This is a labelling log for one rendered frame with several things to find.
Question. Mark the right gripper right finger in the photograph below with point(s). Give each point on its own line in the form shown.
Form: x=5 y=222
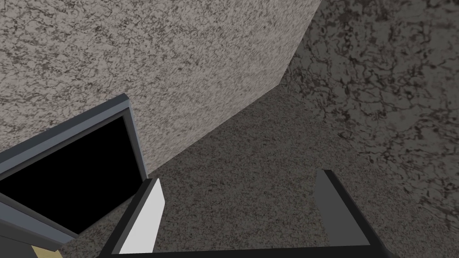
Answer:
x=340 y=215

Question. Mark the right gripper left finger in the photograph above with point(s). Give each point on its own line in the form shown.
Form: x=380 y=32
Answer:
x=141 y=222

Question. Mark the grey appliance with black opening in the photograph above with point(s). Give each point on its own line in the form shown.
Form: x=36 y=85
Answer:
x=68 y=175

